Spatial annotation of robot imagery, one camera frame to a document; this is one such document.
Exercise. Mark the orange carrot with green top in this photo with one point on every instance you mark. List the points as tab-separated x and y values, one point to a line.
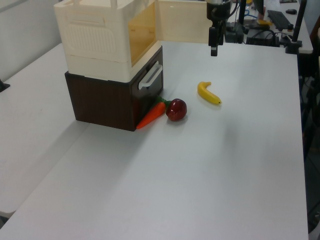
152	115

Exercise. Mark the large cream plastic tray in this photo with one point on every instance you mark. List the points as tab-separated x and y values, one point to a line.
95	37

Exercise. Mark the black keyboard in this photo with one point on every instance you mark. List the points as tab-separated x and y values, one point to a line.
277	18

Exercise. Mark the black electronics box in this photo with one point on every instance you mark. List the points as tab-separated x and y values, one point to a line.
262	37

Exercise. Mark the black pole with clamp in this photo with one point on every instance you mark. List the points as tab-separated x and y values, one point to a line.
297	25

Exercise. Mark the dark brown drawer unit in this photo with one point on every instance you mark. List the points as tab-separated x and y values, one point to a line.
100	100

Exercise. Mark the black computer mouse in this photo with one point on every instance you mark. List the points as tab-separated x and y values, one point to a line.
291	11

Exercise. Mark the small yellow object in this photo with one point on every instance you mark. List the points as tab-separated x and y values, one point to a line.
263	22

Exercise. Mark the red apple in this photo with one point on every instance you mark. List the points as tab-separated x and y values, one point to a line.
176	111

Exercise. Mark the thin black pole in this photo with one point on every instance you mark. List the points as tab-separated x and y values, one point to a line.
242	10

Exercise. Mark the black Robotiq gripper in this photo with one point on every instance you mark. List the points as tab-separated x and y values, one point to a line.
218	12

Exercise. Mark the black bracket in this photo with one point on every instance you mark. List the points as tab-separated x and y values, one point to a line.
3	86

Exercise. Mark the yellow banana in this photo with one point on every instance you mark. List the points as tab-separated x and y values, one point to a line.
207	95

